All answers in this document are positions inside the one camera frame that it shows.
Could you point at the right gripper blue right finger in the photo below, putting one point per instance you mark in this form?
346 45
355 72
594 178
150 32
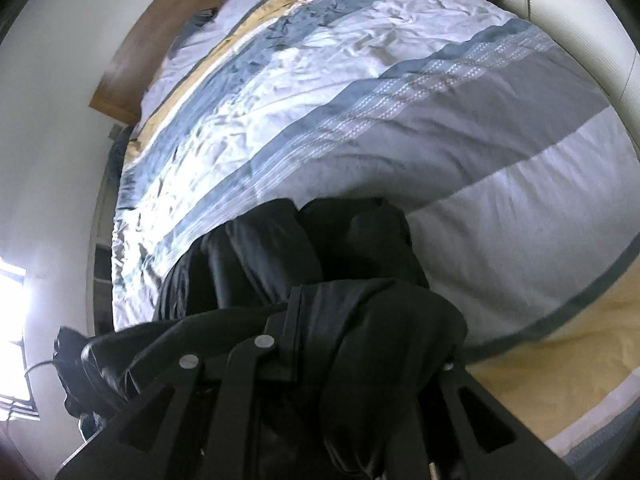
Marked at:
456 429

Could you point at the dark clothes pile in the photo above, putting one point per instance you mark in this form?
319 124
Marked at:
116 155

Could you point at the white sliding wardrobe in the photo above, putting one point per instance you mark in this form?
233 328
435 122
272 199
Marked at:
591 32

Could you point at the low white shelf unit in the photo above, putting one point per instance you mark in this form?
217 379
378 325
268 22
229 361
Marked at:
99 271

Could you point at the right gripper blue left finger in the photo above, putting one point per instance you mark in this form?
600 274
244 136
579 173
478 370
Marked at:
219 418

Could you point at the black puffer jacket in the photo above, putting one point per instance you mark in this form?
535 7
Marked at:
372 333

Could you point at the striped duvet cover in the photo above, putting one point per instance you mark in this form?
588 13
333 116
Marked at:
518 179

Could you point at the window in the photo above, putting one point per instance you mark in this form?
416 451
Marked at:
16 393

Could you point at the wooden headboard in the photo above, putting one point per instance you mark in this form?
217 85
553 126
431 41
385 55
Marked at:
133 66

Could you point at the grey-blue pillow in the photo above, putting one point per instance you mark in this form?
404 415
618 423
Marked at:
192 25

